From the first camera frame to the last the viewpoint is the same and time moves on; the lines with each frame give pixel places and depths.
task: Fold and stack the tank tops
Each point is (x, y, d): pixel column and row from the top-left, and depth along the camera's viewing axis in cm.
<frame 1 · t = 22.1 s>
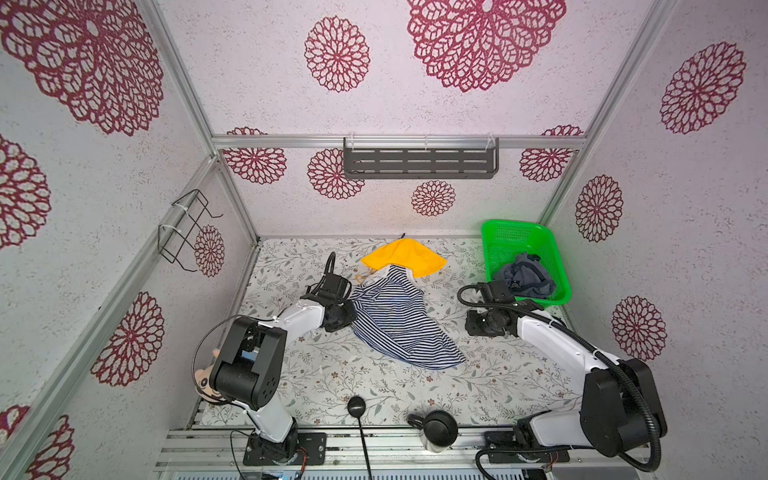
left hand: (351, 322, 95), fingers closed
right hand: (470, 322, 88), fingers open
yellow bucket hat: (408, 253, 115), point 2 cm above the table
blue white striped tank top: (393, 319, 99), on the table
green plastic basket: (503, 241, 121), on the table
grey tank top in basket: (528, 278, 99), point 10 cm above the table
black ladle: (356, 407, 81), on the table

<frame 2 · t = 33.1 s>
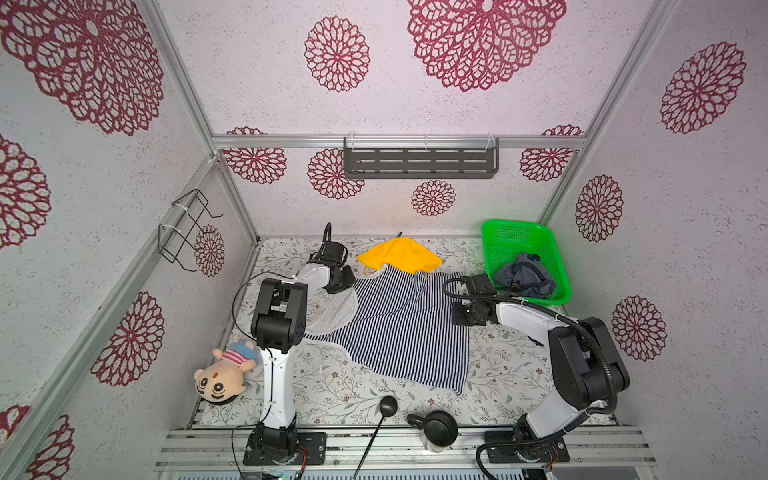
left hand: (348, 286, 107), fingers closed
right hand: (454, 312, 95), fingers closed
black ladle: (388, 407, 81), point 2 cm above the table
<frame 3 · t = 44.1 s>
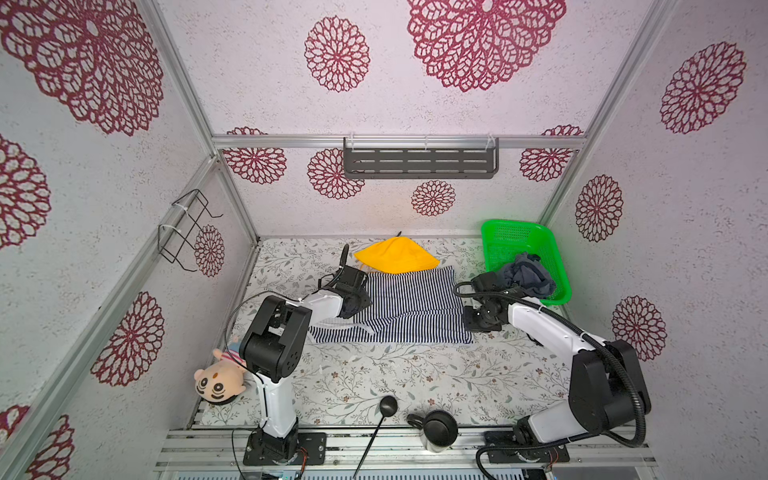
left hand: (362, 304, 101), fingers open
right hand: (468, 320, 89), fingers closed
blue white striped tank top: (423, 320, 99), on the table
the other named things where they were.

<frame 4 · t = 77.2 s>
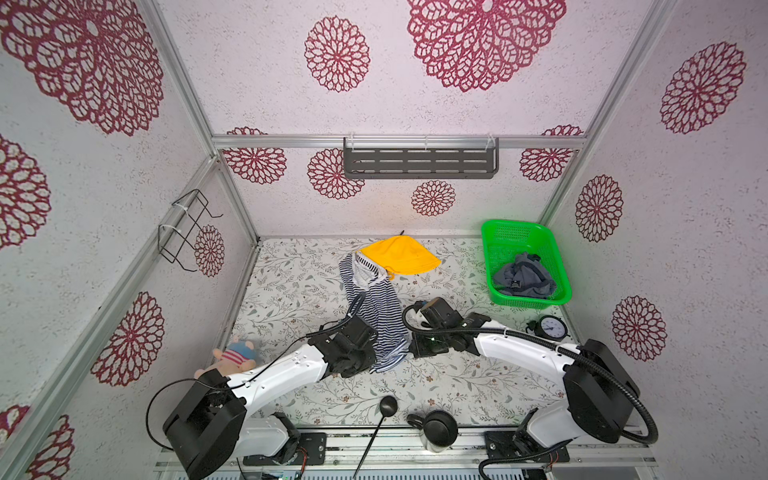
left hand: (372, 364, 84), fingers closed
right hand: (408, 345, 84), fingers closed
blue white striped tank top: (375, 297, 103), point 2 cm above the table
the other named things where they were.

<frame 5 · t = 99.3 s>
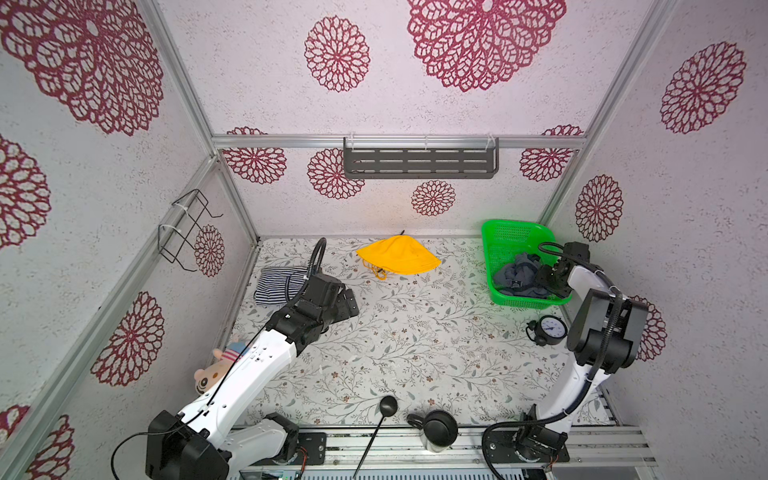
left hand: (340, 307, 80), fingers open
right hand: (550, 277, 98), fingers open
blue white striped tank top: (276, 283, 105), point 4 cm above the table
